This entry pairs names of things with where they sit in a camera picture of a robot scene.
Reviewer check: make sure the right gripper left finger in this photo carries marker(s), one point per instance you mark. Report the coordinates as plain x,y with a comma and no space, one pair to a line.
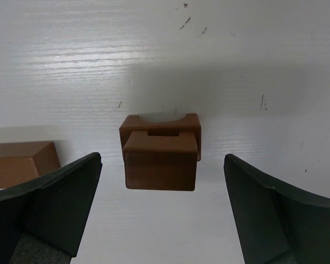
43,220

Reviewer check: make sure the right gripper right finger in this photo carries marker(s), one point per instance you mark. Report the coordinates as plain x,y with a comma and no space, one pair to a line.
276,221

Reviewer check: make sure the brown wood block long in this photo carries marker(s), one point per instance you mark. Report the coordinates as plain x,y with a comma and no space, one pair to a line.
154,162

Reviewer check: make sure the brown wood block notched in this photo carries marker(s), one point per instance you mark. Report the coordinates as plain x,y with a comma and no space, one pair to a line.
190,123

